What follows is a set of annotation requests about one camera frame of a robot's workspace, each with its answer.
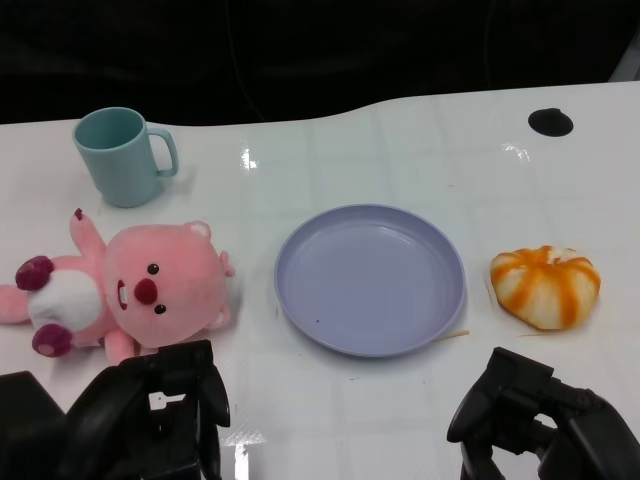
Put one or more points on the thin wooden toothpick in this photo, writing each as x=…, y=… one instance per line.
x=455, y=335

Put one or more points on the lavender plastic plate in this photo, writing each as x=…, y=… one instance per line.
x=370, y=280

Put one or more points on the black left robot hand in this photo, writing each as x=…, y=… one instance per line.
x=125, y=415

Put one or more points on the teal plastic mug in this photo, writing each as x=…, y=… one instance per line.
x=125, y=170

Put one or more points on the pink plush beaver doll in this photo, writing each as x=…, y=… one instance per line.
x=165, y=290

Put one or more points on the orange striped white bun toy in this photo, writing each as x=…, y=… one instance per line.
x=545, y=290

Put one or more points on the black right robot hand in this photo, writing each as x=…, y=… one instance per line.
x=505, y=400

